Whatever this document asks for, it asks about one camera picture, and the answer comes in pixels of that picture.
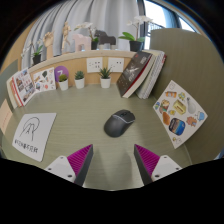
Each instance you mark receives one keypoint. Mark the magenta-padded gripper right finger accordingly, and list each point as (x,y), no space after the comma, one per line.
(166,165)

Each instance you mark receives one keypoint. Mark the dark grey horse figure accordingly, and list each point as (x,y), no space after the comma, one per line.
(105,37)

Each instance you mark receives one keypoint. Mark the small succulent in white pot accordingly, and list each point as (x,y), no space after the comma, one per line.
(79,83)
(63,85)
(105,82)

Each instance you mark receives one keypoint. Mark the green divider panel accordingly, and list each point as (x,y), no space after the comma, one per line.
(190,63)
(6,71)

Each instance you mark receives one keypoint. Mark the dark-framed window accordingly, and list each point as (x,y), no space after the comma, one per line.
(160,13)

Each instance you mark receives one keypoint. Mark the dark grey computer mouse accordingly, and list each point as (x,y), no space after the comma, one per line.
(118,125)

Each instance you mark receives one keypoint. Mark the wooden artist mannequin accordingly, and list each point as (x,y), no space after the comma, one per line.
(66,33)

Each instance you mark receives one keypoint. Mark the pink horse figure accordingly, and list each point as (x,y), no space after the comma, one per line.
(81,41)

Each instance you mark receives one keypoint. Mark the white wall socket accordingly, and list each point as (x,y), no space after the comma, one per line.
(116,64)
(94,64)

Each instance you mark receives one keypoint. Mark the light grey curtain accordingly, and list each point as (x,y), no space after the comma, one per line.
(100,16)

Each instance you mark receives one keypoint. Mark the red-edged photo magazine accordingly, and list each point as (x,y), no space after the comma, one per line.
(24,86)

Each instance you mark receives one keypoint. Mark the white orchid in black pot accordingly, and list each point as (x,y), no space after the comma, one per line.
(95,45)
(136,45)
(37,59)

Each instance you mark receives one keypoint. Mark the light wooden ledge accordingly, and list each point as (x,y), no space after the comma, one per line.
(76,63)

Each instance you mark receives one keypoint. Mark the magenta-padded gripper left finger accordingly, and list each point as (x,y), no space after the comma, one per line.
(58,166)

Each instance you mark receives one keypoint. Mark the wooden hand model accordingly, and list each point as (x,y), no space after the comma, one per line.
(48,40)

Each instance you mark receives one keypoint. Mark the white sticker card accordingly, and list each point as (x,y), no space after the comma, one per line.
(44,80)

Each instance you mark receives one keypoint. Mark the white printed mouse pad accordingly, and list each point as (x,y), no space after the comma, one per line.
(33,135)

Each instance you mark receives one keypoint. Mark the colourful sticker sheet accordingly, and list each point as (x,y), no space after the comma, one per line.
(180,113)

